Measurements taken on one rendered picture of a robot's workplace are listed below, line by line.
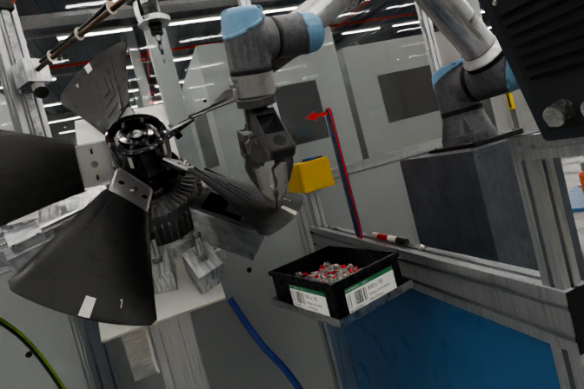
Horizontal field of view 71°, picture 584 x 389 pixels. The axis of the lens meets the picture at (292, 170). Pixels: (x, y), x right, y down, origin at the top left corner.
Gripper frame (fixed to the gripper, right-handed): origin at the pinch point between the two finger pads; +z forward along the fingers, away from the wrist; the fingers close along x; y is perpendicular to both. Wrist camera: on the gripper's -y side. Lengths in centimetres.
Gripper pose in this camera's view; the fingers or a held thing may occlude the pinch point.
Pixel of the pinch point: (276, 202)
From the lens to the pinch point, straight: 78.9
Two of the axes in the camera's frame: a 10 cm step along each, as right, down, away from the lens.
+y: -3.6, -2.5, 9.0
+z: 1.4, 9.4, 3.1
